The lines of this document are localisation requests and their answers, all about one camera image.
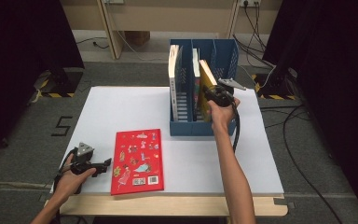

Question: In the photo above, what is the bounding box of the wooden table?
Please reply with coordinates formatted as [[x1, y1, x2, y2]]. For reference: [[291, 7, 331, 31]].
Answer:
[[59, 192, 289, 217]]

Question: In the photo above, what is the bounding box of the white floor cable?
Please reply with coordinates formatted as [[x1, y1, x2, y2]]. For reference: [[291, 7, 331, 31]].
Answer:
[[116, 30, 170, 63]]

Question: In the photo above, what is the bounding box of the teal blue book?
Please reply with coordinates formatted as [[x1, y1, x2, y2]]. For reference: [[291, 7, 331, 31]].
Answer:
[[191, 48, 202, 122]]

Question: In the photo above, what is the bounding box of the stand base with striped tape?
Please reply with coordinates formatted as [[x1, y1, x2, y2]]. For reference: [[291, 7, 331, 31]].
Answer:
[[251, 66, 300, 102], [33, 68, 85, 99]]

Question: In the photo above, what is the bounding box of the white table sheet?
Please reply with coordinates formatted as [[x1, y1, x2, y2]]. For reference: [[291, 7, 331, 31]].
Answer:
[[62, 85, 285, 196]]

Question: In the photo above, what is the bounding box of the long black floor cable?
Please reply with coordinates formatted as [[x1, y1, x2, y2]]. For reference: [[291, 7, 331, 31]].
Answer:
[[258, 104, 345, 224]]

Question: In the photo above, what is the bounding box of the thick black gripper cable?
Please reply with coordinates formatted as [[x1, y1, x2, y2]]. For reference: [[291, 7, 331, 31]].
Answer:
[[228, 98, 242, 154]]

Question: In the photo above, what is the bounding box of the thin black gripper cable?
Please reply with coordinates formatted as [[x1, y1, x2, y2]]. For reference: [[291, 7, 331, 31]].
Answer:
[[51, 147, 78, 195]]

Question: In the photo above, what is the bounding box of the beige desk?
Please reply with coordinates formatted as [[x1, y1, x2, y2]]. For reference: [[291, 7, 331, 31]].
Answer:
[[59, 0, 283, 61]]

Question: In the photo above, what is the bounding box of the white wall socket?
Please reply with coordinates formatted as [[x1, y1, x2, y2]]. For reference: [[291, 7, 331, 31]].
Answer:
[[239, 0, 262, 8]]

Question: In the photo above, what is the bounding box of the brown cardboard box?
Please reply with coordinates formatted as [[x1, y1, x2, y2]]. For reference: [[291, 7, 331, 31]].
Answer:
[[124, 30, 152, 47]]

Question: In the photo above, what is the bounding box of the person's left hand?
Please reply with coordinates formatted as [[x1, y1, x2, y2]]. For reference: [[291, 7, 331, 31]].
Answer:
[[52, 153, 98, 203]]

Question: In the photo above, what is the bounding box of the white book with picture grid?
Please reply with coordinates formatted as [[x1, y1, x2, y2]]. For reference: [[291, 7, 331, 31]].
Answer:
[[167, 44, 184, 123]]

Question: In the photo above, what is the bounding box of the person's right hand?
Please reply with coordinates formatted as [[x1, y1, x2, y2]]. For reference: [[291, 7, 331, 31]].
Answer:
[[206, 97, 241, 135]]

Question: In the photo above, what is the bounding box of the black curtain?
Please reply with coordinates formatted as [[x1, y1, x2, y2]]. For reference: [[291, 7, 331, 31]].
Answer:
[[261, 0, 358, 216], [0, 0, 85, 164]]

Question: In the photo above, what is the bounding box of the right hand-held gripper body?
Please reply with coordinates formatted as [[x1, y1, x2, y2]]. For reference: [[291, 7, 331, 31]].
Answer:
[[211, 77, 248, 109]]

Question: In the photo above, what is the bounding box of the short black floor cable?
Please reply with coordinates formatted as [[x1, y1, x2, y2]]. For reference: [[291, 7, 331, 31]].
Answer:
[[74, 36, 111, 50]]

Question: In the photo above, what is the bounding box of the bundle of black wall cables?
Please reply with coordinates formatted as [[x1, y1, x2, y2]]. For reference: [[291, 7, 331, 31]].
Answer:
[[232, 0, 277, 69]]

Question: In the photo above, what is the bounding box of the yellow book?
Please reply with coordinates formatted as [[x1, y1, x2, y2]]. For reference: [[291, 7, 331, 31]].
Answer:
[[197, 59, 219, 123]]

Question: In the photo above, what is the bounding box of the blue file rack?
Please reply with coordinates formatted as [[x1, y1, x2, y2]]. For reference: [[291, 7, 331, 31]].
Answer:
[[168, 38, 240, 137]]

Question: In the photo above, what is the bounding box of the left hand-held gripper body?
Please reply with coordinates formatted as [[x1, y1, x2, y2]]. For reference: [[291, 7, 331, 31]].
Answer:
[[68, 141, 101, 195]]

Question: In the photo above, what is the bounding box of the red book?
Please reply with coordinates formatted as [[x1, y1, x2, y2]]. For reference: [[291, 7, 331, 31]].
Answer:
[[110, 128, 165, 197]]

